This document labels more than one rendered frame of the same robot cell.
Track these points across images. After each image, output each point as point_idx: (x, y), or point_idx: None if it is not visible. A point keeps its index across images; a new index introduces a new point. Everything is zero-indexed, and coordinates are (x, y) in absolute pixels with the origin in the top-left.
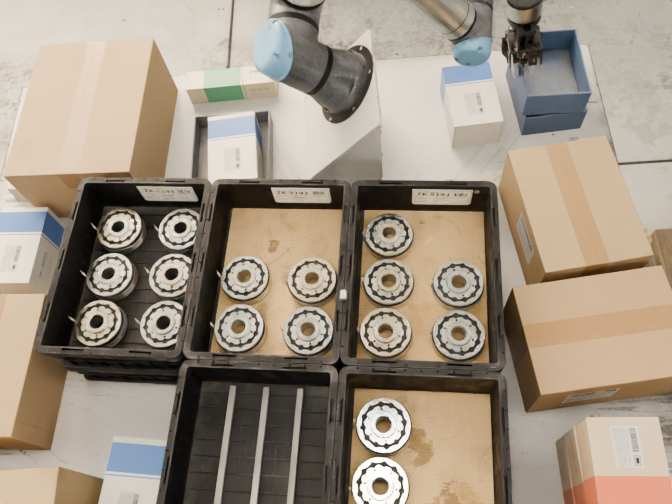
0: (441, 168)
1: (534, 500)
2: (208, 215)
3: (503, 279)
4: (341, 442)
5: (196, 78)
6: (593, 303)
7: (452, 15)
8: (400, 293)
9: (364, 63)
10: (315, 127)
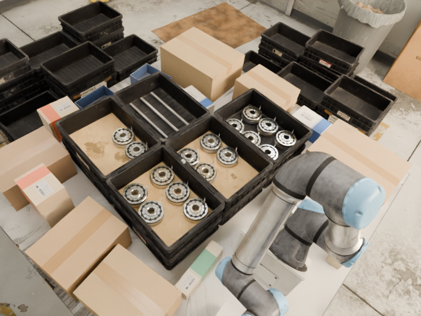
0: (216, 290)
1: (74, 190)
2: (259, 152)
3: (142, 258)
4: (141, 126)
5: None
6: (88, 246)
7: (240, 244)
8: (169, 190)
9: (283, 257)
10: None
